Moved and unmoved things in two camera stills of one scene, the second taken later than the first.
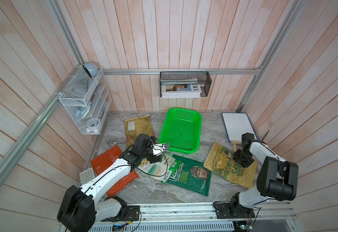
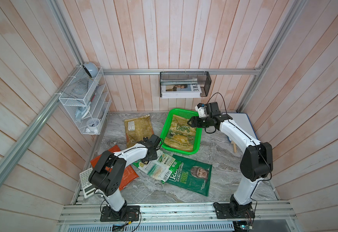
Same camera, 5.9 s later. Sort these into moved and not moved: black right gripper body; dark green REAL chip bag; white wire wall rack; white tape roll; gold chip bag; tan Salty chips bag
Moved: black right gripper body; tan Salty chips bag
Not moved: white tape roll; gold chip bag; dark green REAL chip bag; white wire wall rack
